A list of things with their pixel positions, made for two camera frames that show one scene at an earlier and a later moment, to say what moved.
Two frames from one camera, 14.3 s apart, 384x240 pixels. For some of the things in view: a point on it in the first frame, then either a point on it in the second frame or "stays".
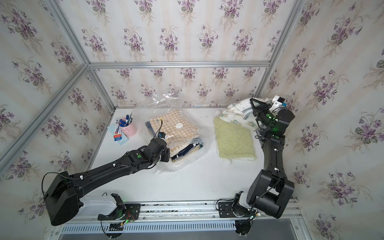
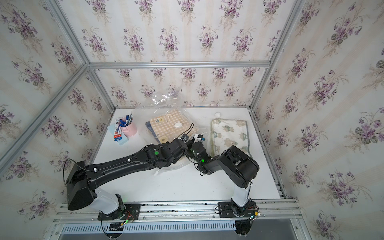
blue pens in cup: [128, 120] stays
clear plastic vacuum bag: [189, 131] stays
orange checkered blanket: [179, 131] stays
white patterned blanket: [241, 113] -> [226, 133]
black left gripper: [167, 152] -> [177, 159]
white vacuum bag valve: [179, 125] stays
